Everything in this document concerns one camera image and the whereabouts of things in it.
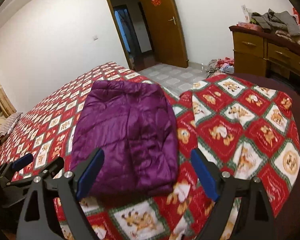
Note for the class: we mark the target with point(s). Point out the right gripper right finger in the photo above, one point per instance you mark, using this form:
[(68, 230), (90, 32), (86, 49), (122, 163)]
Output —
[(242, 207)]

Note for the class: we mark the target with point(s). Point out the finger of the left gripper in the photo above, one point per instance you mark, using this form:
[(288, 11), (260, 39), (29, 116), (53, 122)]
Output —
[(22, 162)]

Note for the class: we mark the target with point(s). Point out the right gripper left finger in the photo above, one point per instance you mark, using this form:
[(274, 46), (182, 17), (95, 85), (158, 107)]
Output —
[(38, 218)]

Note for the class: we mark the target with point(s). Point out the purple hooded down jacket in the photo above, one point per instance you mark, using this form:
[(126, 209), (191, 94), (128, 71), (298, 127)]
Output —
[(135, 126)]

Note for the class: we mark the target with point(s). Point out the clothes pile on floor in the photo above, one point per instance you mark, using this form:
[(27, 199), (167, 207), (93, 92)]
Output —
[(220, 66)]

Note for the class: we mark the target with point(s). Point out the clothes pile on dresser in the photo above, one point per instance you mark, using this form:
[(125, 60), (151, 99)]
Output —
[(281, 24)]

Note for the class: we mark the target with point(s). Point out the striped pillow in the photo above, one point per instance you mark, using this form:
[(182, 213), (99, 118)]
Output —
[(9, 125)]

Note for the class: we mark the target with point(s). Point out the beige patterned curtain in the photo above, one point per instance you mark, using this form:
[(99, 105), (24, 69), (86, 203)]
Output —
[(5, 104)]

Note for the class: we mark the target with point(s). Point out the red patchwork bear quilt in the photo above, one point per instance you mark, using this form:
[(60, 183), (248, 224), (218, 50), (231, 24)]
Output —
[(243, 128)]

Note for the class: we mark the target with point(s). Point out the brown wooden dresser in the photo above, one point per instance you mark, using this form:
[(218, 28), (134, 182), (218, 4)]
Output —
[(262, 54)]

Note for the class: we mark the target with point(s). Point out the brown wooden door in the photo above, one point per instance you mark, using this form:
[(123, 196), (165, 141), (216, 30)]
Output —
[(168, 39)]

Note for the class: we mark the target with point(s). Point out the dark wooden door frame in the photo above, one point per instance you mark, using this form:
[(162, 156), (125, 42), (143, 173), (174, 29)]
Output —
[(133, 31)]

